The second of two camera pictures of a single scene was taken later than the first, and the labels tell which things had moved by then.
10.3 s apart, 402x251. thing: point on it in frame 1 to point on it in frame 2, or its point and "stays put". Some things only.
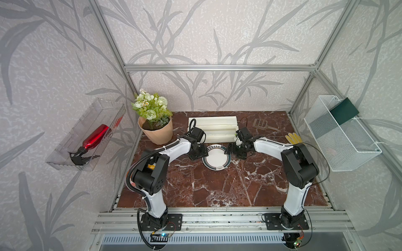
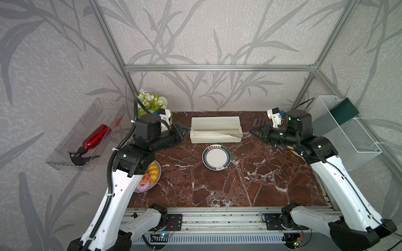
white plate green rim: x=217 y=159 stays put
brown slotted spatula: x=261 y=124 stays put
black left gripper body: x=199 y=152 to x=169 y=137
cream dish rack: x=217 y=129 stays put
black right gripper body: x=238 y=150 to x=280 y=136
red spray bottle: x=76 y=157 stays put
